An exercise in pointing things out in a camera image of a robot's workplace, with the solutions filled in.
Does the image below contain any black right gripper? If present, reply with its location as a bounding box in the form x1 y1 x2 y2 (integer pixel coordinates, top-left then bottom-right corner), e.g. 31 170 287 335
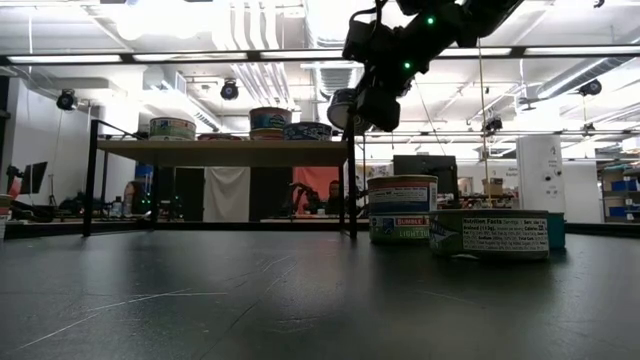
357 17 441 134

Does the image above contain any silver lidded seafood can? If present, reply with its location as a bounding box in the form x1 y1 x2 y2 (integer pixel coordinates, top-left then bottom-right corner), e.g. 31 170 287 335
327 88 374 135
197 133 244 143

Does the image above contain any dark blue seafood can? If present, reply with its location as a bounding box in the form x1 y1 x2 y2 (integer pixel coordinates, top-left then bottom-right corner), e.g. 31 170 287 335
283 122 334 142

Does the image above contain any pink salmon can blue label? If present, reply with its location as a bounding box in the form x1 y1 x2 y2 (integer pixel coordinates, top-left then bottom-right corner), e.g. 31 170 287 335
248 128 286 142
367 174 440 216

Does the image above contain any green albacore tuna can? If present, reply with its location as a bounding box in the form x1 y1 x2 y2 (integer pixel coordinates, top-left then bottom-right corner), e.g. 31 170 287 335
428 208 551 262

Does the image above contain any teal labelled seafood can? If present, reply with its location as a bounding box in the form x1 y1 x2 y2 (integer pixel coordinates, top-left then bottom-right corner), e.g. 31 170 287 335
547 211 567 250

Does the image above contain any black computer monitor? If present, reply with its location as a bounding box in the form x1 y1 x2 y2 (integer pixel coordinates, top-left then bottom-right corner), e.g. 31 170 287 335
392 154 459 195
16 160 50 197

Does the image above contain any orange curtain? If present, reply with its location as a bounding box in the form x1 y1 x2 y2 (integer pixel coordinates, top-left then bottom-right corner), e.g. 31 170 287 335
292 166 343 218

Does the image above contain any person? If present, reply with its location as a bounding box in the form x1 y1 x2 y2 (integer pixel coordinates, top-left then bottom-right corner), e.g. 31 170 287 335
123 180 147 217
325 179 343 216

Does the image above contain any white LED light strip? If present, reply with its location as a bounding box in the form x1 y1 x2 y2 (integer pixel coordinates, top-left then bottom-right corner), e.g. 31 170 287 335
5 54 124 65
132 51 249 63
437 47 513 58
259 48 346 60
523 45 640 56

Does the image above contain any thin hanging pole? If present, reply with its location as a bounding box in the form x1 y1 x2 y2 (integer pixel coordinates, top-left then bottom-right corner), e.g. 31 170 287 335
474 38 490 187

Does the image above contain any brown cardboard box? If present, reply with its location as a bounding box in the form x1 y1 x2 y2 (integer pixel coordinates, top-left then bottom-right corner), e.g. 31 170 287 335
481 177 505 197

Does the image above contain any white curtain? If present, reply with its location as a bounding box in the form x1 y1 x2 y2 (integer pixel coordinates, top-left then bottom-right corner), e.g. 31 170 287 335
203 166 252 223

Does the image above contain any white cylindrical column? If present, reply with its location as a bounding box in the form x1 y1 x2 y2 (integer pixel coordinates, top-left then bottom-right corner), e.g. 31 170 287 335
515 134 568 216

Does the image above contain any storage shelving with blue bins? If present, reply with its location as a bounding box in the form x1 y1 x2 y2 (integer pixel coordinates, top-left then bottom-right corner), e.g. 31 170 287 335
597 159 640 224

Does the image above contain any silver ceiling ventilation duct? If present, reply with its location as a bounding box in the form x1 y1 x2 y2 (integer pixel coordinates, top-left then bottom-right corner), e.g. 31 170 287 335
302 0 371 135

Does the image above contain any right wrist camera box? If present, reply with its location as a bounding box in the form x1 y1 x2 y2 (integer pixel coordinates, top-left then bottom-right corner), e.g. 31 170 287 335
342 19 382 62

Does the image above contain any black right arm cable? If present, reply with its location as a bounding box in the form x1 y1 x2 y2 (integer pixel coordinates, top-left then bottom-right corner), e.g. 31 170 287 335
349 0 389 31

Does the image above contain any wooden shelf black frame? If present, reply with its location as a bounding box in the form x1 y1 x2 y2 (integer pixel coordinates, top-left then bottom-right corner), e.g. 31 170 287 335
82 118 362 240

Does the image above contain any black hose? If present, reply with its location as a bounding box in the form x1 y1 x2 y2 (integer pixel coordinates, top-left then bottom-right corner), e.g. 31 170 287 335
9 198 57 224

